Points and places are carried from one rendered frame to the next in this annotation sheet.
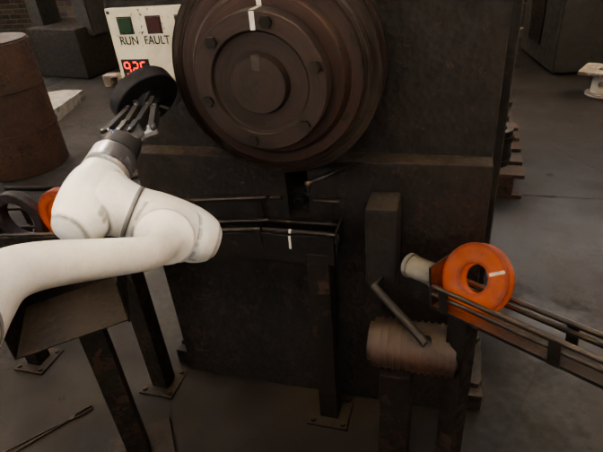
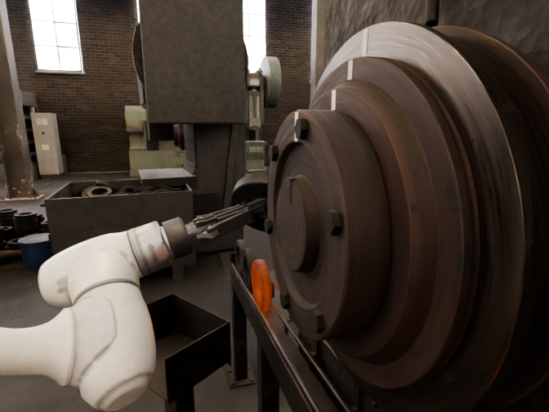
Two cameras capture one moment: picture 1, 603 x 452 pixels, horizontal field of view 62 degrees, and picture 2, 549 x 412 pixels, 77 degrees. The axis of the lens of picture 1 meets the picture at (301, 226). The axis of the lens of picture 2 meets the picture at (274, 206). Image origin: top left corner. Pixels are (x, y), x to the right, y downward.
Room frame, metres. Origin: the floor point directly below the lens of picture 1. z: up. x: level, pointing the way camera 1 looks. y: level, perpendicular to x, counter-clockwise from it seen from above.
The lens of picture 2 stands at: (0.75, -0.28, 1.24)
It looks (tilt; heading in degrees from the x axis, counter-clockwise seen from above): 13 degrees down; 56
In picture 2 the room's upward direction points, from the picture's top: straight up
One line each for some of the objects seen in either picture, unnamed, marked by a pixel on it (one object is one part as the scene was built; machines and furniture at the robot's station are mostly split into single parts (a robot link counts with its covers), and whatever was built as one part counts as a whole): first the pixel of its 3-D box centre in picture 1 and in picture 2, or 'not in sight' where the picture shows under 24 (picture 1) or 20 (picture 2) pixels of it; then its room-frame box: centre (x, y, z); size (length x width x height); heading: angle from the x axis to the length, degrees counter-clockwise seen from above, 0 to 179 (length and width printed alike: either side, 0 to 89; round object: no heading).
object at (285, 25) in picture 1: (262, 82); (309, 223); (1.03, 0.05, 1.11); 0.28 x 0.06 x 0.28; 72
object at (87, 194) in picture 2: not in sight; (130, 225); (1.32, 2.85, 0.39); 1.03 x 0.83 x 0.79; 166
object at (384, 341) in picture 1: (411, 400); not in sight; (0.89, -0.25, 0.27); 0.22 x 0.13 x 0.53; 72
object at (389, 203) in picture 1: (383, 239); not in sight; (1.06, -0.21, 0.68); 0.11 x 0.08 x 0.24; 162
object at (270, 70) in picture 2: not in sight; (248, 118); (5.44, 7.92, 1.45); 2.16 x 1.16 x 2.90; 72
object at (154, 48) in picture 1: (160, 45); not in sight; (1.33, 0.31, 1.15); 0.26 x 0.02 x 0.18; 72
